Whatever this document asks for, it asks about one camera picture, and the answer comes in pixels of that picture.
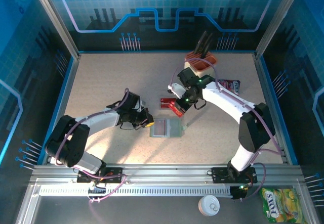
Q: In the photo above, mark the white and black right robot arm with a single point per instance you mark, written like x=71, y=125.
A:
x=227, y=97

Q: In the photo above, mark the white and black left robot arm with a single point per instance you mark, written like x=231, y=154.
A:
x=101, y=120

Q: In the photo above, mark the silver tin can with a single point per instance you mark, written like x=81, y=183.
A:
x=208, y=205

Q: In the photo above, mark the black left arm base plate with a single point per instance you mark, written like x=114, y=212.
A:
x=114, y=176

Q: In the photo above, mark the aluminium front beam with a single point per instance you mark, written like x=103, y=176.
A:
x=164, y=173

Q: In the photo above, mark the aluminium side rail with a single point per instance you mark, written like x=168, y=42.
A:
x=73, y=69
x=260, y=69

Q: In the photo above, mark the green card holder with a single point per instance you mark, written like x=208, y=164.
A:
x=174, y=129

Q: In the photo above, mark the aluminium corner post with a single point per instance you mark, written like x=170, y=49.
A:
x=55, y=19
x=278, y=19

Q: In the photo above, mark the yellow green candy bag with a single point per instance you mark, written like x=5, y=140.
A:
x=281, y=206

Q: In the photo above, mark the black controller box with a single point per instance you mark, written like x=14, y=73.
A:
x=238, y=193

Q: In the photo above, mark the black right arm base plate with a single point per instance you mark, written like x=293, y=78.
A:
x=219, y=174

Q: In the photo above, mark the pink candy bag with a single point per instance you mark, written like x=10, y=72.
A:
x=234, y=86

